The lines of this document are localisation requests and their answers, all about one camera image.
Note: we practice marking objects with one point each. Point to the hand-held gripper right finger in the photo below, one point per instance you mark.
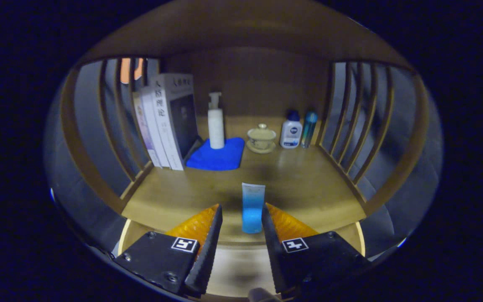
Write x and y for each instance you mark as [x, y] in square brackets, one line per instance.
[273, 251]

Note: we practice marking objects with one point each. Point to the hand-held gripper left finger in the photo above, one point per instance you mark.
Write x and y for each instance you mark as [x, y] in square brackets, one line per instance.
[208, 256]

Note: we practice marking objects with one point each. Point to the blue cosmetic tube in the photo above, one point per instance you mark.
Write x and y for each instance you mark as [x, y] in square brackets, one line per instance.
[253, 209]

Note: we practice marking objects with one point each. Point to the wooden countertop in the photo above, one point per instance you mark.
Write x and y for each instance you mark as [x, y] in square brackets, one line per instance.
[300, 184]

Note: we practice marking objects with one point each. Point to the wooden cabinet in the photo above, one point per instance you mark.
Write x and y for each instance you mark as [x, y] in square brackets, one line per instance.
[258, 79]

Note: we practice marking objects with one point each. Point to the blue folded cloth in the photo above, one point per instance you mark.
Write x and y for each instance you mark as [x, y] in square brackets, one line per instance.
[218, 159]

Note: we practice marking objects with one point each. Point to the beige lidded teacup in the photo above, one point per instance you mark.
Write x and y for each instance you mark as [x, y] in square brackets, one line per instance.
[261, 138]

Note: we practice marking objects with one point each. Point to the white lotion bottle blue cap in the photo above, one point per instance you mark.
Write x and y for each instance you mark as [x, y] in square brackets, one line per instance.
[290, 134]

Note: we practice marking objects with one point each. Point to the white pump bottle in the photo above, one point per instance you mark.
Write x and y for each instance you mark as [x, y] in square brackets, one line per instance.
[216, 130]

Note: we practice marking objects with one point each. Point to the teal slim bottle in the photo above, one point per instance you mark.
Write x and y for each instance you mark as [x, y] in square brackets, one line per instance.
[308, 130]

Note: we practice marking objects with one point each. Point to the thick white and black book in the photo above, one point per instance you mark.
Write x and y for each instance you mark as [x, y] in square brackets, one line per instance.
[166, 121]

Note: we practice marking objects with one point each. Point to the thin white book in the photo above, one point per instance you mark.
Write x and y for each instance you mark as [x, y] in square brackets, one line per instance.
[153, 126]

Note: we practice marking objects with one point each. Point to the thin purple book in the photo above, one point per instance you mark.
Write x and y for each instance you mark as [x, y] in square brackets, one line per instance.
[144, 126]

